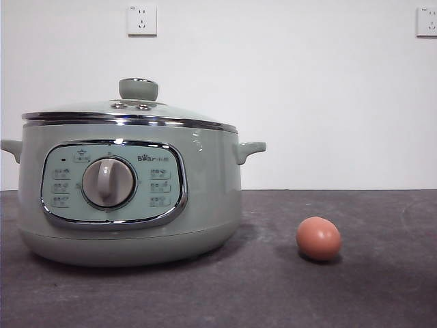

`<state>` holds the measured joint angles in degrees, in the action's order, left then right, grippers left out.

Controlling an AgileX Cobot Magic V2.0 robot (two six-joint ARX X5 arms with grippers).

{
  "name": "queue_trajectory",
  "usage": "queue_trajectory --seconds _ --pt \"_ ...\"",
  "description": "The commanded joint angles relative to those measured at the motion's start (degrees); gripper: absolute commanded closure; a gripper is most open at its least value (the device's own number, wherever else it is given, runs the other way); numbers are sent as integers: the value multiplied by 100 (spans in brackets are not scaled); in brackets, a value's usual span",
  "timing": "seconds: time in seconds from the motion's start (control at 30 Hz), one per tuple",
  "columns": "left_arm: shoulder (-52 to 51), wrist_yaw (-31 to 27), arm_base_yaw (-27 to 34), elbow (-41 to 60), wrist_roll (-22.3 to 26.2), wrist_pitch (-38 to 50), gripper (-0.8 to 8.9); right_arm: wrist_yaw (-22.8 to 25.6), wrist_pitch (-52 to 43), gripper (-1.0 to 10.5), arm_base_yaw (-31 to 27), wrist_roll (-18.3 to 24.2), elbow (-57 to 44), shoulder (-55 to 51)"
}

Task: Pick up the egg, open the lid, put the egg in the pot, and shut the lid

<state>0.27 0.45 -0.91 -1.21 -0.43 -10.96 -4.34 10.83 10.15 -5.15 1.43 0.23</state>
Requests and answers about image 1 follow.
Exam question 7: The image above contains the brown egg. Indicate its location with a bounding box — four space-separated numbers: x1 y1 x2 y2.
296 216 343 262

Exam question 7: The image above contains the glass lid with green knob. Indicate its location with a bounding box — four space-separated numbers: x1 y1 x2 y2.
21 77 238 133

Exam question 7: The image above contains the pale green electric cooking pot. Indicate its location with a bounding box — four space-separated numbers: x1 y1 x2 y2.
0 120 268 269

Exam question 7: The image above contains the white wall socket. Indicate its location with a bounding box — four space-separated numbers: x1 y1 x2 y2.
127 4 158 38
415 6 437 38

